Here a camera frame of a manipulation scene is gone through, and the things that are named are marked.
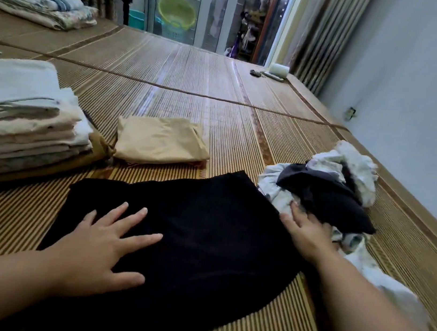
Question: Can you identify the person's right hand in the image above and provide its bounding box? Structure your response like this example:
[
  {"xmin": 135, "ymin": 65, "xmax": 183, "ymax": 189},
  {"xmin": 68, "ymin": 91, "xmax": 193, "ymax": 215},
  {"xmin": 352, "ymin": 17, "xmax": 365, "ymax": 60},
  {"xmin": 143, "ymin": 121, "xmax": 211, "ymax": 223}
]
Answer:
[{"xmin": 272, "ymin": 200, "xmax": 348, "ymax": 270}]

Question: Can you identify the small floral white garment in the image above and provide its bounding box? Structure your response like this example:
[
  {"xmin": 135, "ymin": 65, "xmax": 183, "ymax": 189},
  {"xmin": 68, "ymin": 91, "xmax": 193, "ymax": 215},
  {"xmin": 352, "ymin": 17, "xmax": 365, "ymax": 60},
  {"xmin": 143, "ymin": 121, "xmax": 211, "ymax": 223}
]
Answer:
[{"xmin": 301, "ymin": 135, "xmax": 385, "ymax": 210}]

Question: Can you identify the bamboo bed mat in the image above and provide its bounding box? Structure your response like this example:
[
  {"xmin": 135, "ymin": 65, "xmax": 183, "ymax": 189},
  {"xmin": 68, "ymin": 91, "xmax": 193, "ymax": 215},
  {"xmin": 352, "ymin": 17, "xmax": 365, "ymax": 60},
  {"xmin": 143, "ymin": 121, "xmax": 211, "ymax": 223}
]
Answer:
[{"xmin": 0, "ymin": 5, "xmax": 437, "ymax": 331}]

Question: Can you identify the dark grey garment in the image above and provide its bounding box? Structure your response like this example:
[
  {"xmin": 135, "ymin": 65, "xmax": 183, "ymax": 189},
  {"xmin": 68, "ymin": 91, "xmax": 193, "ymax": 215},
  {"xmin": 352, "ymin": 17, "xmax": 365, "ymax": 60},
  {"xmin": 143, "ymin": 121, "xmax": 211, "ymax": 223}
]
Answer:
[{"xmin": 271, "ymin": 159, "xmax": 385, "ymax": 238}]

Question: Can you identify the folded striped blanket stack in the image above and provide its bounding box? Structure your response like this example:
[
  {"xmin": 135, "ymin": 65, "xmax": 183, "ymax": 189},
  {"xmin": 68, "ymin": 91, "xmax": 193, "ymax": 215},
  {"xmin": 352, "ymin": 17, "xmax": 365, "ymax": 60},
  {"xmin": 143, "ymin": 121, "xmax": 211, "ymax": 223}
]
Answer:
[{"xmin": 0, "ymin": 0, "xmax": 102, "ymax": 37}]

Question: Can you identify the small teal bucket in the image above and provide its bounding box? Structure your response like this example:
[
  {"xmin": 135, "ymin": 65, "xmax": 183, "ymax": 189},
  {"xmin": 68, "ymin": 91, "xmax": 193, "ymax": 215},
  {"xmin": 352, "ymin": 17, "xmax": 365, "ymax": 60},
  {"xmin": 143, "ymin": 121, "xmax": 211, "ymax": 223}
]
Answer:
[{"xmin": 126, "ymin": 9, "xmax": 149, "ymax": 32}]

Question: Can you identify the white wall socket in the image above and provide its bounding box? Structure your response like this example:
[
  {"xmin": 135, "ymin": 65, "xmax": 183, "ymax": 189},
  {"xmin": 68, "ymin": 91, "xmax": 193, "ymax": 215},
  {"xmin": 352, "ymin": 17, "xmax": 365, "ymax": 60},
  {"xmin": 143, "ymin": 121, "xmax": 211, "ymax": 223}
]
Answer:
[{"xmin": 342, "ymin": 105, "xmax": 358, "ymax": 124}]

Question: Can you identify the yellow green basin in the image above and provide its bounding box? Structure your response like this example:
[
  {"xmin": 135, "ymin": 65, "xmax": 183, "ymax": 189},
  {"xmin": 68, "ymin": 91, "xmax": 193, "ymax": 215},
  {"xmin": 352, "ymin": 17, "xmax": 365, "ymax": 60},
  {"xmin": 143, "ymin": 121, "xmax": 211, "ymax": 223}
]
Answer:
[{"xmin": 154, "ymin": 0, "xmax": 201, "ymax": 34}]

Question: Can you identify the cluttered balcony shelf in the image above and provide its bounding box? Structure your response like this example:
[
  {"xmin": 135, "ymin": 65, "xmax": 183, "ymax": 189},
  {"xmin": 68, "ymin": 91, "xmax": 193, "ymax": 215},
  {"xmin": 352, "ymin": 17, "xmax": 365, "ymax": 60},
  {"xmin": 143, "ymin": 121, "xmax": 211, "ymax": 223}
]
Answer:
[{"xmin": 229, "ymin": 0, "xmax": 276, "ymax": 65}]

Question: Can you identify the person's left hand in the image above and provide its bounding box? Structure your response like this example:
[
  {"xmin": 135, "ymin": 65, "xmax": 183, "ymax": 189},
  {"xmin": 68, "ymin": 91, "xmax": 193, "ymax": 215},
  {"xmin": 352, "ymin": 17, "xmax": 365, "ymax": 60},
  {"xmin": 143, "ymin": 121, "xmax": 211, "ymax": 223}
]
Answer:
[{"xmin": 37, "ymin": 192, "xmax": 169, "ymax": 311}]

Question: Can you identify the white paper roll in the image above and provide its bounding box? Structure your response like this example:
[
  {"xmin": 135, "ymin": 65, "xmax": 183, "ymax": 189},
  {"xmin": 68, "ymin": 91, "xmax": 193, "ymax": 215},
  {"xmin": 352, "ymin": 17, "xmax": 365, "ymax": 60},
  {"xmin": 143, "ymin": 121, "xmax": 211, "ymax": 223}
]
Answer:
[{"xmin": 267, "ymin": 62, "xmax": 292, "ymax": 80}]

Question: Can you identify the sliding glass balcony door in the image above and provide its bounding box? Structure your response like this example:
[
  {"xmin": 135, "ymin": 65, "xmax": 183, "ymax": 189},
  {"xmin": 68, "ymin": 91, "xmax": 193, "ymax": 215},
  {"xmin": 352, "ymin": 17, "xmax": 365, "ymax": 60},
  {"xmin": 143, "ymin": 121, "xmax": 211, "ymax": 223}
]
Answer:
[{"xmin": 126, "ymin": 0, "xmax": 304, "ymax": 70}]

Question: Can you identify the tan beige garment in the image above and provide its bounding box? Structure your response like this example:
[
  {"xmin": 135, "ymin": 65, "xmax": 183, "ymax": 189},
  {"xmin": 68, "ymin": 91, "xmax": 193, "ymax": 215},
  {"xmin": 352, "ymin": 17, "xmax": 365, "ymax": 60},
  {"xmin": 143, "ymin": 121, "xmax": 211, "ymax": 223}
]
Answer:
[{"xmin": 110, "ymin": 109, "xmax": 216, "ymax": 176}]

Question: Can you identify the stack of light clothes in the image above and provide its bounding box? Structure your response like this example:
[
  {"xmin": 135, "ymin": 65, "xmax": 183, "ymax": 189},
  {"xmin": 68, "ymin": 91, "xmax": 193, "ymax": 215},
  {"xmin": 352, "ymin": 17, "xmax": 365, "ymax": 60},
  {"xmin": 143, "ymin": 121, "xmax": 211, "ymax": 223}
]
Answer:
[{"xmin": 0, "ymin": 78, "xmax": 102, "ymax": 181}]

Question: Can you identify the black red garment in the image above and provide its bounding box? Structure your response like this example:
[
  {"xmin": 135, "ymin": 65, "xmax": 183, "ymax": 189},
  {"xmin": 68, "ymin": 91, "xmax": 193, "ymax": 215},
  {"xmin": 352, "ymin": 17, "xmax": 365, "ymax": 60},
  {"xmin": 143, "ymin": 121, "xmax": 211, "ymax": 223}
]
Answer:
[{"xmin": 0, "ymin": 140, "xmax": 319, "ymax": 331}]

